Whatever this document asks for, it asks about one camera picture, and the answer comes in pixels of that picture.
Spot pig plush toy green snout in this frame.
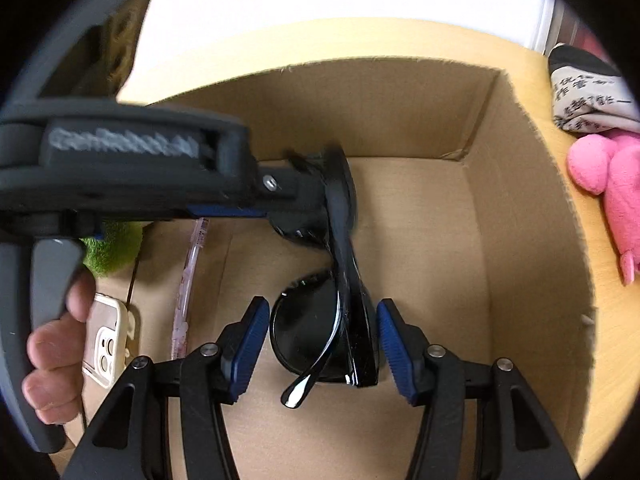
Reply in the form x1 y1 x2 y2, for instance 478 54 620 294
82 220 143 278

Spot black sunglasses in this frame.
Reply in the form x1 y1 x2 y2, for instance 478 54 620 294
268 145 380 408

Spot person's left hand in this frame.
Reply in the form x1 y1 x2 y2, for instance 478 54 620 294
22 268 96 425

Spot pink plush toy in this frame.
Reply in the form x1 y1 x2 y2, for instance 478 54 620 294
566 129 639 285

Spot grey printed cloth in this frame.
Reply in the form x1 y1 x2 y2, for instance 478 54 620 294
548 44 639 136

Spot brown cardboard box tray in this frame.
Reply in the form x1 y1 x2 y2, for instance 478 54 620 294
62 56 599 480

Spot pink transparent pen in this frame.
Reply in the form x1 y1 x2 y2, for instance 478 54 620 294
170 218 209 360

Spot white clear phone case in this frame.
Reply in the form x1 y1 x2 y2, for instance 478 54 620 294
82 294 136 389

